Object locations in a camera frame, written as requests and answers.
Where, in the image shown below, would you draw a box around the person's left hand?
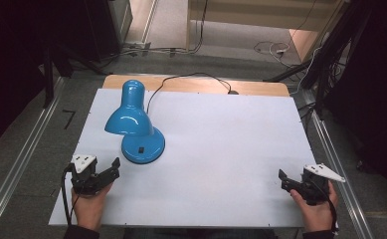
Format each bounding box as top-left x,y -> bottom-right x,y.
71,181 -> 114,232

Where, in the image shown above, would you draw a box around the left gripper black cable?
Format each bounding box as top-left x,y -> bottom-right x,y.
60,163 -> 82,227

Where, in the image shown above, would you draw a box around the blue desk lamp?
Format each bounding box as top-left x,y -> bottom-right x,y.
103,79 -> 166,165

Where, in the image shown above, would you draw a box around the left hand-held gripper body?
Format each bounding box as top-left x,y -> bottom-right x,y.
69,153 -> 113,197

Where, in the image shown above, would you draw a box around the dark curtain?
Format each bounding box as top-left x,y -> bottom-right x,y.
323,0 -> 387,203
0,0 -> 120,157

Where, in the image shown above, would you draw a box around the person's right hand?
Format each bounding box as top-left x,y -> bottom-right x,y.
290,180 -> 340,233

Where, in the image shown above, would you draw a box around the white floor cable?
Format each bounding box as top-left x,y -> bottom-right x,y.
253,40 -> 301,69

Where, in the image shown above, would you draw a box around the black stand legs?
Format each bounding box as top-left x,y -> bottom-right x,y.
263,0 -> 374,116

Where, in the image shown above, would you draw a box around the black lamp cable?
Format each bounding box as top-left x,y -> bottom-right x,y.
145,72 -> 240,115

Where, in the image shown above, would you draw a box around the metal floor rail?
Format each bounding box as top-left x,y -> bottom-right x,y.
0,76 -> 67,239
308,108 -> 376,239

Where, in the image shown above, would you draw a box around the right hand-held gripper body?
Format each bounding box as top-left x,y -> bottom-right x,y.
292,162 -> 346,206

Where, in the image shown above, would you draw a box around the light wooden furniture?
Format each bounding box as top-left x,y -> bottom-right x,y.
185,0 -> 351,64

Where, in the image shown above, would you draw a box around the white table board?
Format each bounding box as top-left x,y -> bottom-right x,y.
48,87 -> 317,230

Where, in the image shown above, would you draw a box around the black floor cables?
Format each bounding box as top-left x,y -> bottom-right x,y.
97,0 -> 210,69

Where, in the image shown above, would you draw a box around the grey cabinet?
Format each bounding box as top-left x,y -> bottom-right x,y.
106,0 -> 134,46

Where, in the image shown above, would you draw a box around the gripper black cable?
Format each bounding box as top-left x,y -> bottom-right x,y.
60,163 -> 82,227
312,180 -> 340,233

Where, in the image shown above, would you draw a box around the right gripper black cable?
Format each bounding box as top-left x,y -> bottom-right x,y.
312,180 -> 340,233

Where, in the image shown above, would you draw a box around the power strip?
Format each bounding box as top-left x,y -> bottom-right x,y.
123,41 -> 152,57

